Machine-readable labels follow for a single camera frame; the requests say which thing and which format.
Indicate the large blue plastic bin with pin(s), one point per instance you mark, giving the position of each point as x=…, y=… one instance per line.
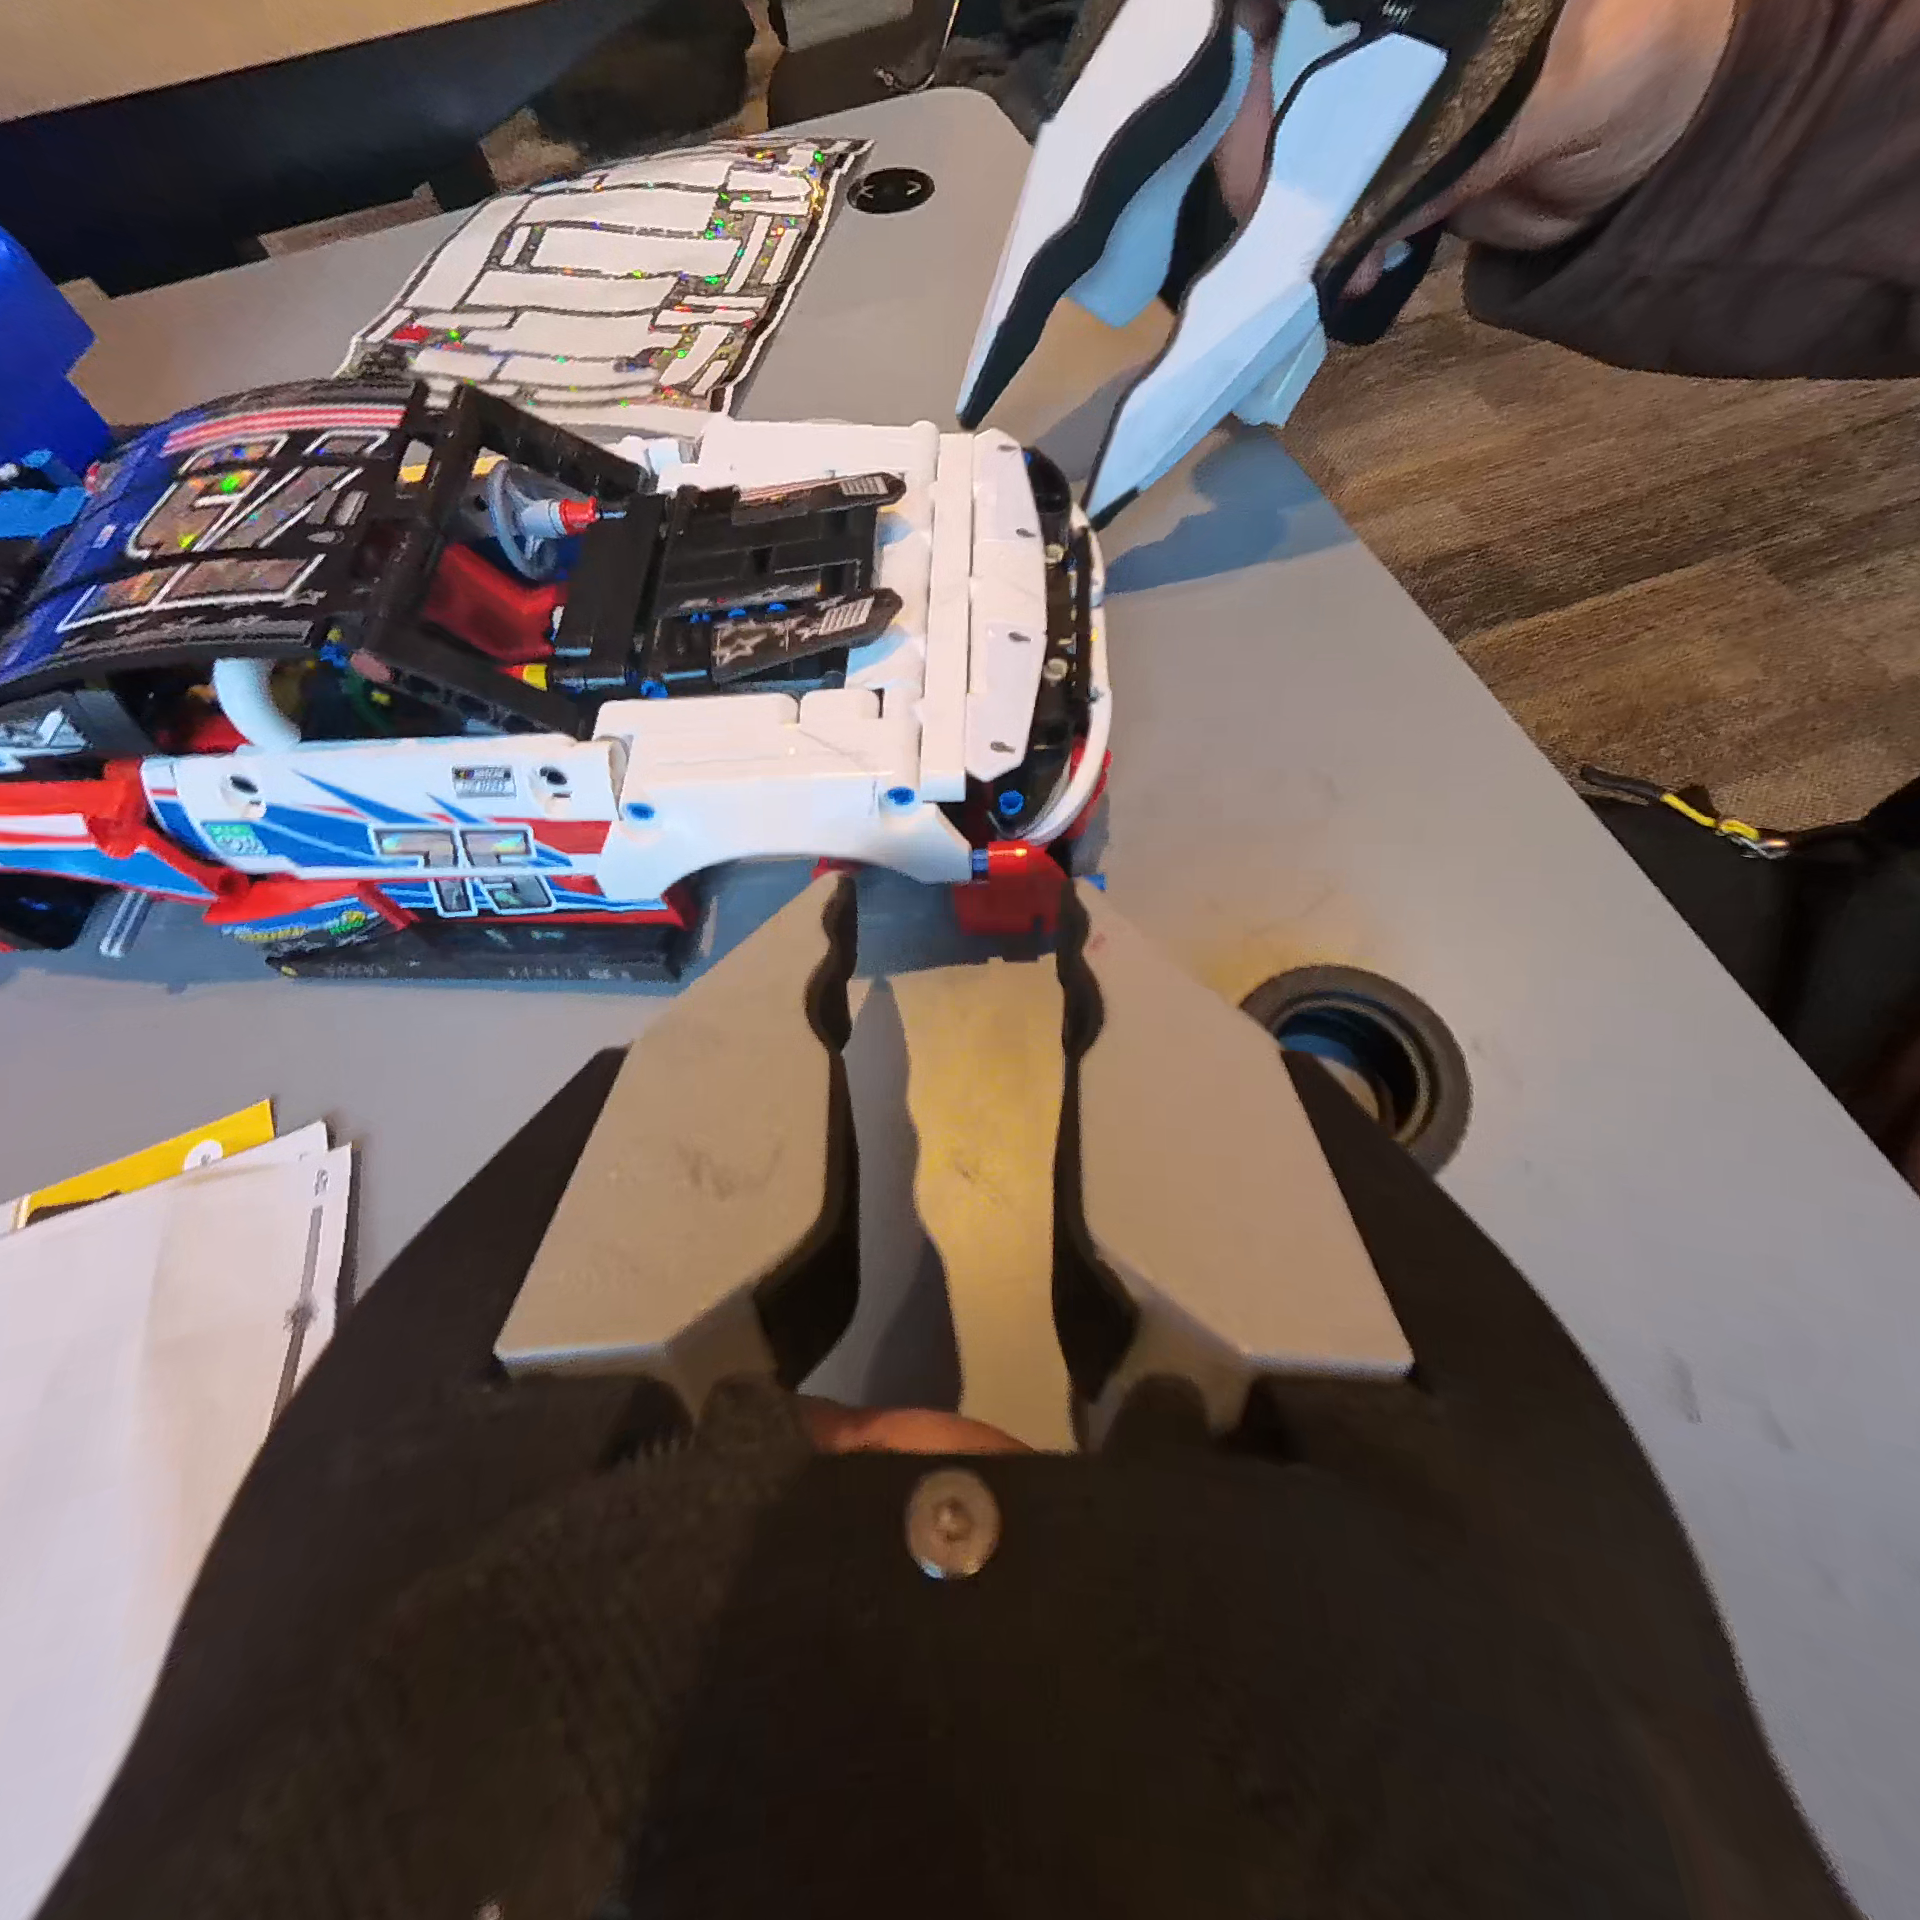
x=37, y=359

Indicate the person's right hand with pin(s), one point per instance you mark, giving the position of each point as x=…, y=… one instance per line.
x=1621, y=105

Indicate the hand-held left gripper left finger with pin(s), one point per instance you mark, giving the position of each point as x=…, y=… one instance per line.
x=675, y=1184

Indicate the brick-built toy race car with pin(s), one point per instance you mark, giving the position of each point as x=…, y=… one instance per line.
x=779, y=751

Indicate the building instruction booklet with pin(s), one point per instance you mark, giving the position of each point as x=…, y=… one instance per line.
x=119, y=1424

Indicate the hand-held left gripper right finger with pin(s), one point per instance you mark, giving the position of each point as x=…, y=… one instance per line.
x=1230, y=1201

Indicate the person's right forearm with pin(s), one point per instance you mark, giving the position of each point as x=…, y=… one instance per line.
x=1800, y=180

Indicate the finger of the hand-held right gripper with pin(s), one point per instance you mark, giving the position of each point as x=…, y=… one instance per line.
x=1335, y=164
x=1110, y=120

